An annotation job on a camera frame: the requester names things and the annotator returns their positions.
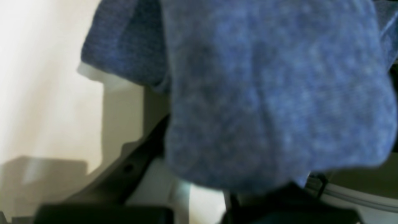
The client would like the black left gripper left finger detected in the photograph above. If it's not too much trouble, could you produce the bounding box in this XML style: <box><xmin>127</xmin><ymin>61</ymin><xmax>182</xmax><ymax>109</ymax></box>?
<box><xmin>33</xmin><ymin>115</ymin><xmax>174</xmax><ymax>224</ymax></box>

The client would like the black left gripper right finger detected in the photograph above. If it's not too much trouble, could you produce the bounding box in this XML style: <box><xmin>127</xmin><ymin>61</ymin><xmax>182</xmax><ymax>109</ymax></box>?
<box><xmin>221</xmin><ymin>180</ymin><xmax>363</xmax><ymax>224</ymax></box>

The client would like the dark blue t-shirt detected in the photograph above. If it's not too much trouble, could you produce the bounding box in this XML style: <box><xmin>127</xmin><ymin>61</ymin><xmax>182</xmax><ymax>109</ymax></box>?
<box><xmin>81</xmin><ymin>0</ymin><xmax>397</xmax><ymax>193</ymax></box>

